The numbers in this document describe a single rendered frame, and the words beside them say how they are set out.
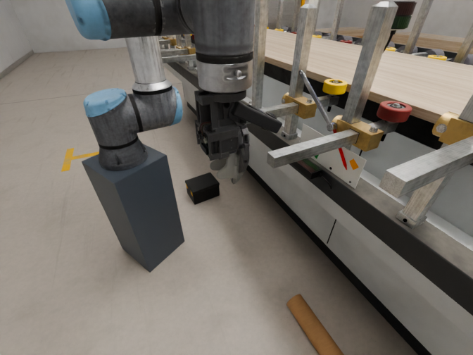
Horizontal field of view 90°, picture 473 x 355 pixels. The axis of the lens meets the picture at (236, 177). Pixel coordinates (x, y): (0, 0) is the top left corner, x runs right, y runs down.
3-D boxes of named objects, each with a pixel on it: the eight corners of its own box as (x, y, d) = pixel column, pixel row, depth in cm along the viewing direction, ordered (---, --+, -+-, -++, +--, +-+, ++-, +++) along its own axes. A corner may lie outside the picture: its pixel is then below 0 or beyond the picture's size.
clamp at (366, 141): (364, 152, 63) (371, 135, 60) (328, 132, 73) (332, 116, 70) (379, 147, 65) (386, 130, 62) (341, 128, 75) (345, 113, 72)
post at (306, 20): (286, 150, 97) (307, 4, 67) (281, 146, 99) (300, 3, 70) (293, 148, 98) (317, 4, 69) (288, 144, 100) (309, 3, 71)
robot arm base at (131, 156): (117, 176, 91) (108, 154, 85) (91, 160, 100) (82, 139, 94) (157, 155, 103) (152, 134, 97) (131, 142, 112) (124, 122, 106)
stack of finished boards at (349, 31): (370, 34, 773) (371, 29, 763) (311, 39, 692) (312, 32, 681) (352, 32, 828) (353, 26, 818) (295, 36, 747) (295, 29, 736)
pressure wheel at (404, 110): (384, 148, 69) (400, 110, 62) (362, 137, 75) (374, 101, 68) (402, 143, 72) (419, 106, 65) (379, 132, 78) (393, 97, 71)
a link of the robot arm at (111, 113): (95, 134, 98) (77, 90, 87) (137, 125, 105) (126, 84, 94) (98, 150, 87) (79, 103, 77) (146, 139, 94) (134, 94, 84)
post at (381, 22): (332, 182, 78) (389, 1, 49) (324, 177, 81) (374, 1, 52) (340, 179, 80) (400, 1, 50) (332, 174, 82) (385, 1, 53)
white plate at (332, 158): (353, 189, 70) (364, 160, 64) (298, 148, 88) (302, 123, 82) (355, 188, 70) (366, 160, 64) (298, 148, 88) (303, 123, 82)
